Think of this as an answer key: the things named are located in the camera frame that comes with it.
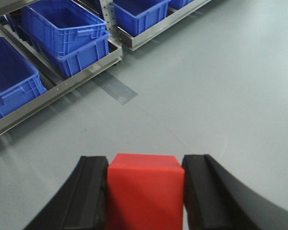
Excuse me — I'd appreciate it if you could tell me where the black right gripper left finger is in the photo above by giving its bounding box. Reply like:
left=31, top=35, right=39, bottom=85
left=25, top=156, right=108, bottom=230

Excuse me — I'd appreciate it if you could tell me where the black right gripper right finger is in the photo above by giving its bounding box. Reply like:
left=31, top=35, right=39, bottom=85
left=182, top=154, right=288, bottom=230

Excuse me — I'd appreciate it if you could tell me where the red cube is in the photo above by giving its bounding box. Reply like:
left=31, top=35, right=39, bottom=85
left=106, top=153, right=185, bottom=230

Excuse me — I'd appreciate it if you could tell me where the steel shelf rack left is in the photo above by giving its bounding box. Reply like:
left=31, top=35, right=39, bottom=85
left=0, top=0, right=123, bottom=136

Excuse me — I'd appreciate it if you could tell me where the blue bin near left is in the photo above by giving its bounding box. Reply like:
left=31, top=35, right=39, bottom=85
left=0, top=37, right=47, bottom=119

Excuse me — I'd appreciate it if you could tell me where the stacked blue bin lower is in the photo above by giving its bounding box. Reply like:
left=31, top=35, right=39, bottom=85
left=18, top=23, right=111, bottom=79

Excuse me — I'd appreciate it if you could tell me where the stacked blue bin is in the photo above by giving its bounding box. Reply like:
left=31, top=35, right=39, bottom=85
left=18, top=23, right=111, bottom=79
left=21, top=0, right=106, bottom=57

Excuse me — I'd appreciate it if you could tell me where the stacked blue bin upper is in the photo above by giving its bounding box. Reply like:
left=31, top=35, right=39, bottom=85
left=21, top=0, right=106, bottom=57

